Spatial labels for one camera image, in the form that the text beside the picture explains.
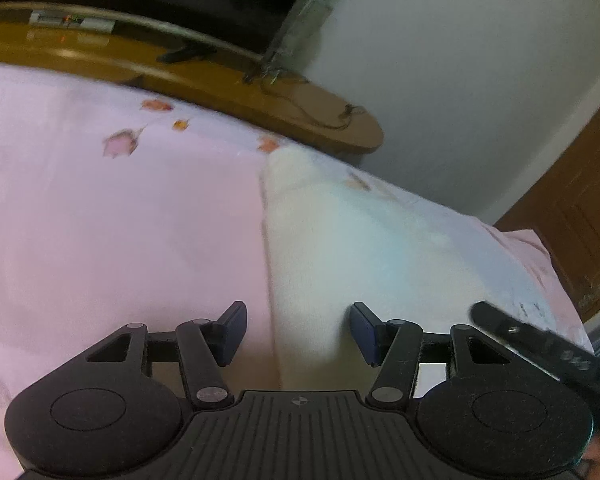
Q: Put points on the black television stand foot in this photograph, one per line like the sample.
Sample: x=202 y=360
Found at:
x=187 y=53

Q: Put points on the wooden television cabinet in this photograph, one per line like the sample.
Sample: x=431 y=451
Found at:
x=205 y=80

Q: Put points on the white cloth garment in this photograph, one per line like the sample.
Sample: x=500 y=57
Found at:
x=360 y=260

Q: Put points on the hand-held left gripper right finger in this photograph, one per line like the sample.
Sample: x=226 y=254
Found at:
x=365 y=332

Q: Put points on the silver set-top box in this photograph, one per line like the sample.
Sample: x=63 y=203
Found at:
x=70 y=22

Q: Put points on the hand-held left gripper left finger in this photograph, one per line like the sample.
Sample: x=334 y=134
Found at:
x=232 y=332

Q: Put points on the pink floral bedsheet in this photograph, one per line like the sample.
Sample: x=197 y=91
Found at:
x=105 y=235

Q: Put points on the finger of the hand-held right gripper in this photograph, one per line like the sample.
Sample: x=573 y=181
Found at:
x=540 y=342

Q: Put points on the brown wooden door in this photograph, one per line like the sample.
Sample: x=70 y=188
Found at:
x=580 y=210

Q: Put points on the clear plastic sheet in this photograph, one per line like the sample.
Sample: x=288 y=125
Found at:
x=297 y=35

